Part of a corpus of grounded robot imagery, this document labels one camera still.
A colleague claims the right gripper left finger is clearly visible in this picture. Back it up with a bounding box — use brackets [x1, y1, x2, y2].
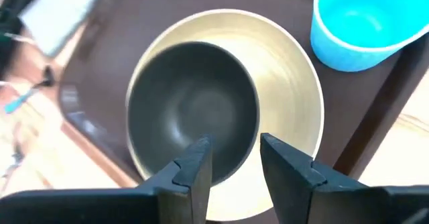
[0, 135, 214, 224]

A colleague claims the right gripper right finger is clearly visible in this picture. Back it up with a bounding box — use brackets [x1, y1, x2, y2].
[260, 133, 429, 224]

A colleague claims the black bowl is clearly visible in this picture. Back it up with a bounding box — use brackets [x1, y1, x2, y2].
[127, 41, 261, 186]

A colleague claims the blue mug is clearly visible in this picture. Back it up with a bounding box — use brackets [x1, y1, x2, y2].
[310, 0, 429, 73]

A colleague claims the spoon with teal handle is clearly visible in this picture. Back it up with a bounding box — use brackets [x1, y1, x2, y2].
[3, 65, 56, 115]

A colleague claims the grey cloth napkin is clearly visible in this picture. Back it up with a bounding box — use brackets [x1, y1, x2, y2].
[18, 0, 108, 58]

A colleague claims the dark brown serving tray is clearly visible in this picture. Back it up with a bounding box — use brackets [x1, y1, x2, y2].
[58, 0, 429, 224]

